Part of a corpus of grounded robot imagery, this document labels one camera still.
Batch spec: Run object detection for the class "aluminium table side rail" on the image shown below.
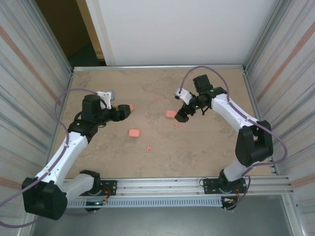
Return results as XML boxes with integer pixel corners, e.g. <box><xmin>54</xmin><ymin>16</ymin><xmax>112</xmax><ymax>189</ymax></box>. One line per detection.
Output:
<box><xmin>41</xmin><ymin>70</ymin><xmax>74</xmax><ymax>177</ymax></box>
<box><xmin>242</xmin><ymin>66</ymin><xmax>280</xmax><ymax>176</ymax></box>

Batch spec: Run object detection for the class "aluminium frame post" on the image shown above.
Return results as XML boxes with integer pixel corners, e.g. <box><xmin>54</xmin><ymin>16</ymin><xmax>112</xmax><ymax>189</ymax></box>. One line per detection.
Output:
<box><xmin>24</xmin><ymin>0</ymin><xmax>73</xmax><ymax>72</ymax></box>
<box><xmin>245</xmin><ymin>0</ymin><xmax>295</xmax><ymax>69</ymax></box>

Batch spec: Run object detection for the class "red orange wire bundle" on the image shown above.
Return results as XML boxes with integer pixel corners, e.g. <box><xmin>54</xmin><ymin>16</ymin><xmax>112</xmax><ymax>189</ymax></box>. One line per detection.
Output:
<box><xmin>222</xmin><ymin>188</ymin><xmax>244</xmax><ymax>205</ymax></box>
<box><xmin>102</xmin><ymin>186</ymin><xmax>112</xmax><ymax>204</ymax></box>

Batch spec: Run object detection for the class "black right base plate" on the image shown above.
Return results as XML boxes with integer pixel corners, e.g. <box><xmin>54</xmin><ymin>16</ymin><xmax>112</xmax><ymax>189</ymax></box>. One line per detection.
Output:
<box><xmin>202</xmin><ymin>177</ymin><xmax>248</xmax><ymax>195</ymax></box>

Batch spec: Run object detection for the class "aluminium table end rail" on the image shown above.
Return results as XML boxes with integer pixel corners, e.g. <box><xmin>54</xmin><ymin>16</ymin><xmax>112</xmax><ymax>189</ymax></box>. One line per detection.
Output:
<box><xmin>72</xmin><ymin>64</ymin><xmax>247</xmax><ymax>72</ymax></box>

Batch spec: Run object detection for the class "white door frame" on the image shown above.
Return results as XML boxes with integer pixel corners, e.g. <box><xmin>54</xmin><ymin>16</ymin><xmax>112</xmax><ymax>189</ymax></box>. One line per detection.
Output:
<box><xmin>85</xmin><ymin>0</ymin><xmax>116</xmax><ymax>66</ymax></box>

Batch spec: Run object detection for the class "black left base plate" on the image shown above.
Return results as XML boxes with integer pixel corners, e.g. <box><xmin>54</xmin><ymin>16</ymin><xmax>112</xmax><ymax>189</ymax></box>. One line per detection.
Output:
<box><xmin>99</xmin><ymin>179</ymin><xmax>118</xmax><ymax>197</ymax></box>

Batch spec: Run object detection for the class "slotted grey cable duct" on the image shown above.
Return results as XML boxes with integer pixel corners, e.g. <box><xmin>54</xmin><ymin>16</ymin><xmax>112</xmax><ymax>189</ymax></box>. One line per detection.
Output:
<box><xmin>66</xmin><ymin>197</ymin><xmax>223</xmax><ymax>208</ymax></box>

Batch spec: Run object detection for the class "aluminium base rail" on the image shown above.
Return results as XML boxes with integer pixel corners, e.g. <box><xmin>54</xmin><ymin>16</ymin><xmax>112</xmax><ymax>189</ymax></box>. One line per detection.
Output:
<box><xmin>63</xmin><ymin>175</ymin><xmax>295</xmax><ymax>197</ymax></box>

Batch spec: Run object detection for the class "brown wooden door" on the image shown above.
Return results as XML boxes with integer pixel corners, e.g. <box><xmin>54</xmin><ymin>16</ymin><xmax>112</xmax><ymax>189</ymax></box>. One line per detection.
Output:
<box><xmin>35</xmin><ymin>0</ymin><xmax>99</xmax><ymax>59</ymax></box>

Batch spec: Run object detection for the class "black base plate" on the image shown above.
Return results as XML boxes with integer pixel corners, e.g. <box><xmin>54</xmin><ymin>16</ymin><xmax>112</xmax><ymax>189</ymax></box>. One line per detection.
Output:
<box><xmin>202</xmin><ymin>177</ymin><xmax>248</xmax><ymax>195</ymax></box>
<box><xmin>99</xmin><ymin>179</ymin><xmax>118</xmax><ymax>197</ymax></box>

